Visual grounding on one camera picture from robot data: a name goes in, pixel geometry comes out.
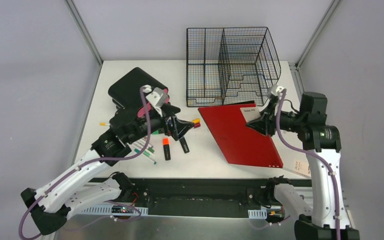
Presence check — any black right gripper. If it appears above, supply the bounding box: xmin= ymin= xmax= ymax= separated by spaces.
xmin=245 ymin=99 xmax=307 ymax=137

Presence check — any white cable duct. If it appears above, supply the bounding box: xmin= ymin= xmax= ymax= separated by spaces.
xmin=247 ymin=208 xmax=267 ymax=220
xmin=78 ymin=204 xmax=149 ymax=217

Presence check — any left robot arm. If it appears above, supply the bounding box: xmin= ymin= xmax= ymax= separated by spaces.
xmin=18 ymin=103 xmax=195 ymax=240

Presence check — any red notebook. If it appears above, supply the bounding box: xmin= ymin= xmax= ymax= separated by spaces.
xmin=198 ymin=101 xmax=284 ymax=169

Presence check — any white cable duct right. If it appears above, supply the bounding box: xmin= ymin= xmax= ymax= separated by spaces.
xmin=247 ymin=208 xmax=267 ymax=220

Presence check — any teal tipped white pen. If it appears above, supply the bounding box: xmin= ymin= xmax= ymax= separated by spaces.
xmin=133 ymin=148 xmax=157 ymax=165

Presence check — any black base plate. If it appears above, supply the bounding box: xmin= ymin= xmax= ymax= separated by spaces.
xmin=100 ymin=178 xmax=297 ymax=219

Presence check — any black wire mesh organizer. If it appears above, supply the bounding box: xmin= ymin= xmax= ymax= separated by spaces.
xmin=186 ymin=26 xmax=282 ymax=107

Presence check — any orange highlighter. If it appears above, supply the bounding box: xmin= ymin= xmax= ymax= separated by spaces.
xmin=162 ymin=137 xmax=171 ymax=161

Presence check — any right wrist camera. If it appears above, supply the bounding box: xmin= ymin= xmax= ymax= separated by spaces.
xmin=266 ymin=84 xmax=285 ymax=98

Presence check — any white cable duct left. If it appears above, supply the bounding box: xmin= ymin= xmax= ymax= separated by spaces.
xmin=78 ymin=204 xmax=149 ymax=217

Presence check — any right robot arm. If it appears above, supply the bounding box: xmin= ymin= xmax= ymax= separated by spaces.
xmin=246 ymin=89 xmax=361 ymax=240

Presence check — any grey notebook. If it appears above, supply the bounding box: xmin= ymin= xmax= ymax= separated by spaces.
xmin=282 ymin=160 xmax=312 ymax=179

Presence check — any black pink drawer unit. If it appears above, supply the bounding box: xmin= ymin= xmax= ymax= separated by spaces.
xmin=108 ymin=67 xmax=169 ymax=118

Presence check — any blue highlighter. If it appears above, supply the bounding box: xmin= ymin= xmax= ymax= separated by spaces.
xmin=179 ymin=137 xmax=190 ymax=154

